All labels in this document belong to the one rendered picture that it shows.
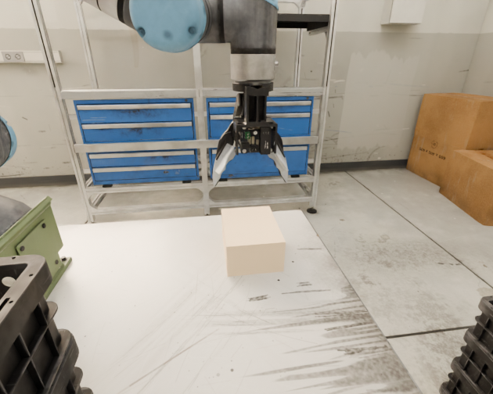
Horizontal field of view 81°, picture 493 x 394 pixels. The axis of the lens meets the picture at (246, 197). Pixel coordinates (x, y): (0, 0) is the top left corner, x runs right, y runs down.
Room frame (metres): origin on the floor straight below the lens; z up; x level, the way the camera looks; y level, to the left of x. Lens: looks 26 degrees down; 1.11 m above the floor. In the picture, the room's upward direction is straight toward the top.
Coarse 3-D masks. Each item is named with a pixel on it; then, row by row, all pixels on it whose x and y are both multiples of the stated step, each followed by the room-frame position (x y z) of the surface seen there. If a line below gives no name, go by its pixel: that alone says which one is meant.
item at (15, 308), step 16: (16, 256) 0.24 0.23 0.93; (32, 256) 0.24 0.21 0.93; (32, 272) 0.21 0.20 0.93; (48, 272) 0.23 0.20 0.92; (16, 288) 0.19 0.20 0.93; (32, 288) 0.20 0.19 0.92; (0, 304) 0.17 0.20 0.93; (16, 304) 0.18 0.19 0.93; (32, 304) 0.19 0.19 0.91; (0, 320) 0.16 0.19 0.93; (16, 320) 0.17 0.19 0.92; (0, 336) 0.15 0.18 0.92; (16, 336) 0.16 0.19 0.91; (0, 352) 0.14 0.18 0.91
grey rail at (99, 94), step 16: (64, 96) 1.81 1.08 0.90; (80, 96) 1.82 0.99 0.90; (96, 96) 1.84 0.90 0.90; (112, 96) 1.85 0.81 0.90; (128, 96) 1.86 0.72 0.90; (144, 96) 1.87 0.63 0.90; (160, 96) 1.89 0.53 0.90; (176, 96) 1.90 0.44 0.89; (192, 96) 1.91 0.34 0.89; (208, 96) 1.93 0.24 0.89; (224, 96) 1.94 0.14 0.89
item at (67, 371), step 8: (72, 336) 0.23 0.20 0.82; (72, 344) 0.22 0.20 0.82; (72, 352) 0.22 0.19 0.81; (64, 360) 0.20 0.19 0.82; (72, 360) 0.21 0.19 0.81; (64, 368) 0.20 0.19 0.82; (72, 368) 0.21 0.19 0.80; (80, 368) 0.23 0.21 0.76; (56, 376) 0.19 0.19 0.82; (64, 376) 0.19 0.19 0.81; (72, 376) 0.22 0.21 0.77; (80, 376) 0.22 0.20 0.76; (56, 384) 0.18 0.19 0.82; (64, 384) 0.19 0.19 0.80; (72, 384) 0.20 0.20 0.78; (56, 392) 0.17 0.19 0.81; (64, 392) 0.20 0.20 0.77; (72, 392) 0.20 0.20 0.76; (80, 392) 0.22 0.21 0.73; (88, 392) 0.23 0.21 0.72
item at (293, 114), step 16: (288, 96) 2.02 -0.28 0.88; (304, 96) 2.04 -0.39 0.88; (208, 112) 1.95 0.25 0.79; (224, 112) 1.96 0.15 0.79; (272, 112) 2.01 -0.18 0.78; (288, 112) 2.02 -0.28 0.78; (304, 112) 2.04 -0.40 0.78; (208, 128) 1.95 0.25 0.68; (224, 128) 1.96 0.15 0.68; (288, 128) 2.02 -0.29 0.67; (304, 128) 2.04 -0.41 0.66; (304, 144) 2.04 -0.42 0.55; (240, 160) 1.97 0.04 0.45; (256, 160) 1.99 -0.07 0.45; (272, 160) 2.01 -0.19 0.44; (288, 160) 2.02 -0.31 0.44; (304, 160) 2.04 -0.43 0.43; (224, 176) 1.96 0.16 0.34; (240, 176) 1.98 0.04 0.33; (256, 176) 1.99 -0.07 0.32
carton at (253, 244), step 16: (240, 208) 0.63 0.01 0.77; (256, 208) 0.63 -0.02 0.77; (224, 224) 0.56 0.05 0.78; (240, 224) 0.56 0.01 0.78; (256, 224) 0.56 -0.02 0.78; (272, 224) 0.56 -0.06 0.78; (224, 240) 0.54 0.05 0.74; (240, 240) 0.49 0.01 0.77; (256, 240) 0.49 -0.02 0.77; (272, 240) 0.49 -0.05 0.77; (240, 256) 0.48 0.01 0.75; (256, 256) 0.48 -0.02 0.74; (272, 256) 0.48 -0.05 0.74; (240, 272) 0.48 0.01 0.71; (256, 272) 0.48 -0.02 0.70; (272, 272) 0.48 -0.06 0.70
